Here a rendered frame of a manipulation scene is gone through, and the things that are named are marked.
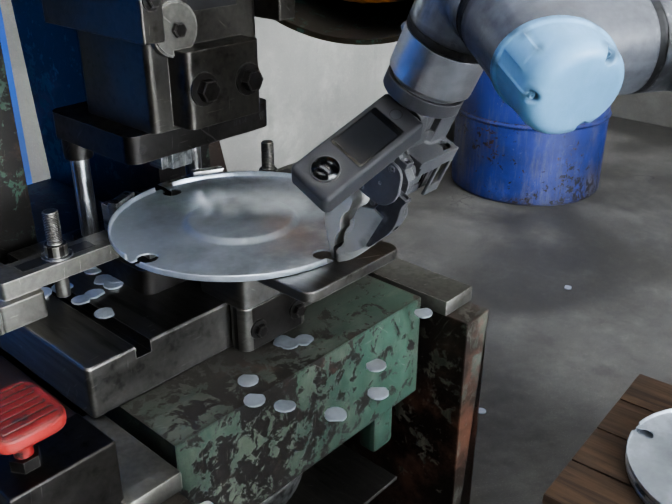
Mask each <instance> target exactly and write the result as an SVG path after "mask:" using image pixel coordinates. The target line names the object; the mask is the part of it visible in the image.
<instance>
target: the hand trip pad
mask: <svg viewBox="0 0 672 504"><path fill-rule="evenodd" d="M66 418H67V416H66V411H65V408H64V407H63V405H62V404H61V403H60V402H59V401H57V400H56V399H55V398H53V397H52V396H51V395H50V394H48V393H47V392H46V391H44V390H43V389H42V388H41V387H39V386H38V385H36V384H34V383H32V382H22V381H19V382H17V383H14V384H11V385H9V386H7V387H5V388H2V389H0V455H11V454H13V456H14V458H15V459H18V460H23V459H27V458H29V457H31V456H32V455H33V454H34V446H33V445H34V444H36V443H38V442H40V441H42V440H44V439H46V438H48V437H50V436H51V435H53V434H55V433H57V432H58V431H60V430H61V429H62V428H63V427H64V425H65V424H66Z"/></svg>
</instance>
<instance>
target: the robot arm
mask: <svg viewBox="0 0 672 504"><path fill-rule="evenodd" d="M401 30H402V32H401V34H400V37H399V39H398V41H397V44H396V46H395V48H394V51H393V53H392V55H391V58H390V64H389V66H388V69H387V71H386V73H385V76H384V78H383V83H384V87H385V89H386V90H387V92H388V93H389V94H390V95H389V94H385V95H383V96H382V97H381V98H379V99H378V100H377V101H375V102H374V103H373V104H372V105H370V106H369V107H368V108H366V109H365V110H364V111H362V112H361V113H360V114H359V115H357V116H356V117H355V118H353V119H352V120H351V121H349V122H348V123H347V124H346V125H344V126H343V127H342V128H340V129H339V130H338V131H336V132H335V133H334V134H333V135H331V136H330V137H329V138H327V139H326V140H325V141H323V142H322V143H321V144H320V145H318V146H317V147H316V148H314V149H313V150H312V151H310V152H309V153H308V154H307V155H305V156H304V157H303V158H301V159H300V160H299V161H297V162H296V163H295V164H294V165H293V166H292V168H291V175H292V182H293V184H294V185H295V186H296V187H298V188H299V189H300V190H301V191H302V192H303V193H304V194H305V195H306V196H307V197H308V198H309V199H310V200H311V201H312V202H313V203H314V204H315V205H317V206H318V207H319V208H320V209H321V210H322V211H323V212H324V218H325V227H326V232H327V238H328V243H329V247H330V252H331V256H332V257H333V258H335V259H336V260H337V261H338V262H342V261H347V260H350V259H353V258H355V257H356V256H358V255H360V254H362V253H363V252H365V251H366V250H368V249H369V248H370V247H372V246H373V245H375V244H376V243H377V242H378V241H380V240H381V239H383V238H384V237H386V236H388V235H389V234H391V233H392V232H394V231H395V230H396V229H397V228H398V227H399V226H400V225H401V224H402V223H403V221H404V220H405V218H406V216H407V212H408V208H407V205H408V203H409V202H410V201H411V198H410V197H409V196H408V194H410V193H412V192H414V191H416V190H417V188H421V187H423V186H425V187H424V189H423V191H422V193H421V194H422V195H425V194H427V193H429V192H431V191H433V190H435V189H437V187H438V185H439V183H440V181H441V180H442V178H443V176H444V174H445V172H446V170H447V168H448V167H449V165H450V163H451V161H452V159H453V157H454V156H455V154H456V152H457V150H458V148H459V147H457V146H456V145H455V144H454V143H452V142H451V141H450V140H448V139H447V137H446V135H447V133H448V131H449V129H450V127H451V125H452V123H453V121H454V119H455V118H456V116H457V114H458V112H459V110H460V108H461V106H462V104H463V102H464V100H466V99H468V97H469V96H470V95H471V93H472V91H473V89H474V87H475V86H476V84H477V82H478V80H479V78H480V76H481V74H482V72H483V70H484V71H485V73H486V74H487V76H488V77H489V78H490V80H491V82H492V85H493V87H494V89H495V91H496V92H497V94H498V95H499V97H500V98H501V99H502V100H503V101H504V102H505V103H506V104H507V105H508V106H510V107H511V108H513V109H514V111H515V112H516V113H517V114H518V115H519V117H520V118H521V119H522V120H523V121H524V122H525V123H526V124H527V125H528V126H529V127H531V128H532V129H534V130H536V131H538V132H541V133H546V134H562V133H567V132H571V131H574V130H575V129H576V127H577V126H578V125H580V124H582V123H584V122H585V123H591V122H592V121H594V120H595V119H596V118H598V117H599V116H600V115H601V114H602V113H603V112H604V111H605V110H606V109H607V108H608V107H609V106H610V105H611V104H612V102H613V101H614V99H615V98H616V96H617V95H627V94H637V93H646V92H657V91H672V0H415V1H414V3H413V5H412V8H411V10H410V13H409V15H408V17H407V20H406V21H404V22H403V23H402V25H401ZM443 144H444V145H443ZM445 145H446V146H447V147H448V149H446V147H445ZM444 163H445V165H444V167H443V169H442V171H441V173H440V174H439V176H438V178H437V180H435V181H433V179H434V177H435V175H436V173H437V171H438V170H439V168H440V166H441V164H444ZM432 181H433V182H432ZM369 200H370V203H368V201H369ZM367 203H368V204H367ZM353 217H354V226H353V229H352V230H351V232H349V233H348V234H346V235H345V239H344V234H345V231H346V229H347V228H348V227H349V226H350V220H351V219H352V218H353Z"/></svg>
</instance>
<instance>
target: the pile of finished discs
mask: <svg viewBox="0 0 672 504"><path fill-rule="evenodd" d="M625 466H626V471H627V474H628V477H629V480H630V482H631V484H632V486H633V488H634V489H635V491H636V493H637V494H638V495H639V497H640V498H641V499H642V501H643V502H644V503H645V504H672V408H670V409H666V410H662V411H659V412H656V413H653V414H651V415H649V416H647V417H645V418H644V419H642V420H641V421H640V422H639V425H638V426H637V427H636V429H635V430H632V431H631V432H630V435H629V437H628V440H627V445H626V453H625Z"/></svg>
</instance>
